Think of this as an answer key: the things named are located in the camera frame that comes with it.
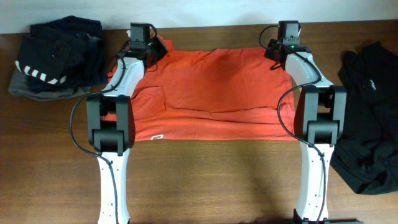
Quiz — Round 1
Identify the orange FRAM t-shirt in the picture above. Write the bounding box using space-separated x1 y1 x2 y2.
131 40 295 141

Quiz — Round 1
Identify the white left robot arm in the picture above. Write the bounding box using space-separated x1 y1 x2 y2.
86 37 168 224

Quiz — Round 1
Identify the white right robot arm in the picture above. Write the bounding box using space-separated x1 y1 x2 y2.
266 39 346 223

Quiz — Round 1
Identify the black folded garment with stripes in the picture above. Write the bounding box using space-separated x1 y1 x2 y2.
16 16 108 93

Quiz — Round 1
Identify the black t-shirt pile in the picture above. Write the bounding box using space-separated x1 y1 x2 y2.
331 42 397 195

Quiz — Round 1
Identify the grey folded garment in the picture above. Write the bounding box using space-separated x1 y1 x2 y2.
8 68 91 102

